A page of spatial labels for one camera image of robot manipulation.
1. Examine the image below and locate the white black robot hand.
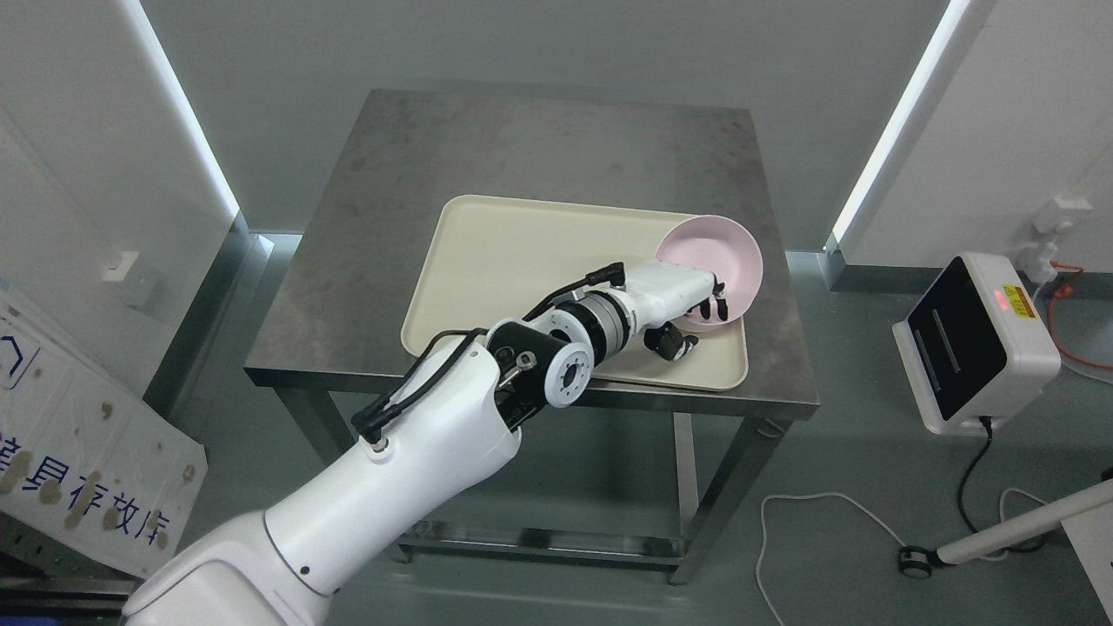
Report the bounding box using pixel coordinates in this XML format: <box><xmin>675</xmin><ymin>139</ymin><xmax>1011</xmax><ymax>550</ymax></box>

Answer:
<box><xmin>623</xmin><ymin>260</ymin><xmax>730</xmax><ymax>362</ymax></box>

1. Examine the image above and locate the pink bowl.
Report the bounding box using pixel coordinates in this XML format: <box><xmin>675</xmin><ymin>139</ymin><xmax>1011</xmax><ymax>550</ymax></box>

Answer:
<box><xmin>654</xmin><ymin>215</ymin><xmax>764</xmax><ymax>334</ymax></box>

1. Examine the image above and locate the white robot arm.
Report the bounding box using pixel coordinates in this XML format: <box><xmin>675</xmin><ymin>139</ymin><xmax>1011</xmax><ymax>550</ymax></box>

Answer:
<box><xmin>124</xmin><ymin>263</ymin><xmax>652</xmax><ymax>625</ymax></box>

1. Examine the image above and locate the beige plastic tray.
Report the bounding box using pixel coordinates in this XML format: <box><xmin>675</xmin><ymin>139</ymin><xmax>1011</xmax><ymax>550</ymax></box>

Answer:
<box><xmin>400</xmin><ymin>195</ymin><xmax>749</xmax><ymax>392</ymax></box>

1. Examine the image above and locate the white black charging unit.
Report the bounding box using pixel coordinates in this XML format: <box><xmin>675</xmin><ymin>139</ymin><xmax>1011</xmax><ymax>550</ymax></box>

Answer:
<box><xmin>893</xmin><ymin>252</ymin><xmax>1062</xmax><ymax>436</ymax></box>

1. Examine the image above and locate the stainless steel table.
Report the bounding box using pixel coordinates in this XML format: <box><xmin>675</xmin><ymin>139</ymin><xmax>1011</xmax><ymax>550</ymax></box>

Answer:
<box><xmin>245</xmin><ymin>89</ymin><xmax>819</xmax><ymax>585</ymax></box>

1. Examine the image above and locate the white stand leg with caster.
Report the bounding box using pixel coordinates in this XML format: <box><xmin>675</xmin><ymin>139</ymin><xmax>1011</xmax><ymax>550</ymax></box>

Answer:
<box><xmin>896</xmin><ymin>479</ymin><xmax>1112</xmax><ymax>579</ymax></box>

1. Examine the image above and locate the white sign with characters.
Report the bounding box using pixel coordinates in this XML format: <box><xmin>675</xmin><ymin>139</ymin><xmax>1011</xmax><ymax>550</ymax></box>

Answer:
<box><xmin>1</xmin><ymin>288</ymin><xmax>208</xmax><ymax>579</ymax></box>

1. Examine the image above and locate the black power cable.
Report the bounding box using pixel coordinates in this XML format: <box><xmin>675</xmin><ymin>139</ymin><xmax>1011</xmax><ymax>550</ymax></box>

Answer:
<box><xmin>955</xmin><ymin>417</ymin><xmax>1053</xmax><ymax>552</ymax></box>

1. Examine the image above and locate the white wall plug right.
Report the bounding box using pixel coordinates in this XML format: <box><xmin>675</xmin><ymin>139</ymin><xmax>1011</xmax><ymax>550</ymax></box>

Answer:
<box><xmin>1015</xmin><ymin>196</ymin><xmax>1093</xmax><ymax>286</ymax></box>

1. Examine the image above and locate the white floor cable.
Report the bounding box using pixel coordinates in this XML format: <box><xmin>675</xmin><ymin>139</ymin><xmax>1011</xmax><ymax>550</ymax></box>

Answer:
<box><xmin>755</xmin><ymin>487</ymin><xmax>1053</xmax><ymax>626</ymax></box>

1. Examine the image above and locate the orange cable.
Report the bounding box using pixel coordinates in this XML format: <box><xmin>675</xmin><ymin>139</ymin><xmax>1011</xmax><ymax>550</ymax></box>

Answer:
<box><xmin>1044</xmin><ymin>263</ymin><xmax>1113</xmax><ymax>371</ymax></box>

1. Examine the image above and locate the white wall socket left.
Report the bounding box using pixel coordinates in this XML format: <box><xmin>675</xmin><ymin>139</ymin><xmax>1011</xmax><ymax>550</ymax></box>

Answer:
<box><xmin>101</xmin><ymin>250</ymin><xmax>144</xmax><ymax>288</ymax></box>

